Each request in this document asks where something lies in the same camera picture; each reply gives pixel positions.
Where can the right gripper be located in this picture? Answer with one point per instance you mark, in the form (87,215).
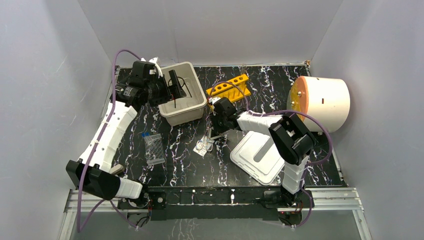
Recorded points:
(217,129)

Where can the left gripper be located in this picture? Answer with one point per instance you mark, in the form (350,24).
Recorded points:
(171,85)

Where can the black wire ring stand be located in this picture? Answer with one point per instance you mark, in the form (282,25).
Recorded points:
(185,86)

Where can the clay pipe triangle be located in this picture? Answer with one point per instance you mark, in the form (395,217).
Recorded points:
(213,137)

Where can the long glass test tube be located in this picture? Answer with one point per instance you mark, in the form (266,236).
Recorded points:
(243,69)

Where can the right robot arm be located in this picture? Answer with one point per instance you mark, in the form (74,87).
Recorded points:
(292,138)

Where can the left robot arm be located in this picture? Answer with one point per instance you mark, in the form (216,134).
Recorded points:
(146,84)

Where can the white plastic bin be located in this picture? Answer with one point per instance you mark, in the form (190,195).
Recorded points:
(187,108)

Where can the metal crucible tongs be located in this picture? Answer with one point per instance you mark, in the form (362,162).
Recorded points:
(205,136)

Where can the white plastic packet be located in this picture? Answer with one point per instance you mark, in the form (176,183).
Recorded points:
(202,147)

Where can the yellow test tube rack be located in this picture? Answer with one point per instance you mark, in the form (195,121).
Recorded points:
(234,89)

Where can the white bin lid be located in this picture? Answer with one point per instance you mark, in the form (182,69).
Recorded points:
(257,155)

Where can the clear acrylic tube rack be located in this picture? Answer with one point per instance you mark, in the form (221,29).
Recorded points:
(154,150)

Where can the white cylindrical centrifuge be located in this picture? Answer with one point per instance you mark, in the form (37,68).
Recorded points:
(325,99)

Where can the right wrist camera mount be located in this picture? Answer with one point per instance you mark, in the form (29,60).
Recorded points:
(213,100)

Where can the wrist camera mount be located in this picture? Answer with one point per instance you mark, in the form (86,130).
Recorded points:
(213,100)
(156,70)

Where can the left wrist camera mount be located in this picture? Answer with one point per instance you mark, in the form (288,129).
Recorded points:
(156,70)

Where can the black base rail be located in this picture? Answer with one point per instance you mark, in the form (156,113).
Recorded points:
(215,200)

